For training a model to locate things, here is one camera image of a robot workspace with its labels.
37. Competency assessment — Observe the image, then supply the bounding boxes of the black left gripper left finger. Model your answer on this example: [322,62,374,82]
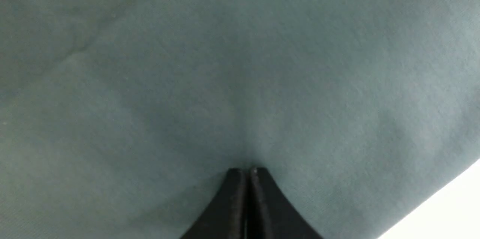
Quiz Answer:
[181,168,247,239]

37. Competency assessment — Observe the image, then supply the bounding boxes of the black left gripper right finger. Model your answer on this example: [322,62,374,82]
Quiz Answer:
[247,168,322,239]

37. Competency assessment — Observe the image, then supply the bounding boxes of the green long-sleeve shirt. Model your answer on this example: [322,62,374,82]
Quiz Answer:
[0,0,480,239]

